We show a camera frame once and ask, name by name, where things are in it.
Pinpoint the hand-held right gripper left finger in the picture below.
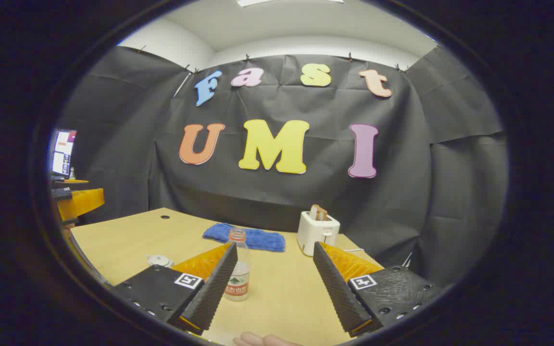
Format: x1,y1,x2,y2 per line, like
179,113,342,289
111,242,239,336

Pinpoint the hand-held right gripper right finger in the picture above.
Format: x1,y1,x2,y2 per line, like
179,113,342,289
313,241,443,338

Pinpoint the clear plastic water bottle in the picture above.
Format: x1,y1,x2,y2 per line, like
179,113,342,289
223,228,251,302

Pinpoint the computer monitor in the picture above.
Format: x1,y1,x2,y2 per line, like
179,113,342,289
50,129,77,176

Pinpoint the white toaster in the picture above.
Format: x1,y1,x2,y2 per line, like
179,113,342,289
297,210,340,257

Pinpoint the blue towel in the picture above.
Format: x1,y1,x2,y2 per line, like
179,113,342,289
202,222,286,253

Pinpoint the black backdrop cloth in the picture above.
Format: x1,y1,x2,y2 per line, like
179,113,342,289
56,46,508,289

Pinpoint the ceiling light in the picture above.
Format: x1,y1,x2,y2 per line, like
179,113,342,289
237,0,345,7

